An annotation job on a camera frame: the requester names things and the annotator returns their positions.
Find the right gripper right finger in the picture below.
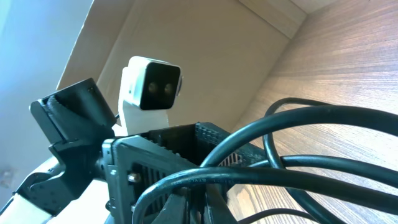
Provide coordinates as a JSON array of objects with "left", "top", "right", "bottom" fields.
[{"left": 203, "top": 184, "right": 238, "bottom": 224}]

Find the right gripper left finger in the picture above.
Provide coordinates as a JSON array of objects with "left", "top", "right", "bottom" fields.
[{"left": 158, "top": 194, "right": 188, "bottom": 224}]

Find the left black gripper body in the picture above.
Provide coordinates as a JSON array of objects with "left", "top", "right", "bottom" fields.
[{"left": 102, "top": 121, "right": 268, "bottom": 224}]

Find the black USB cable bundle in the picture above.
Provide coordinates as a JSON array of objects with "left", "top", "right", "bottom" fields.
[{"left": 132, "top": 97, "right": 398, "bottom": 224}]

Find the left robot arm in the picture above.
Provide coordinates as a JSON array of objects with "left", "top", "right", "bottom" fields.
[{"left": 1, "top": 78, "right": 228, "bottom": 223}]

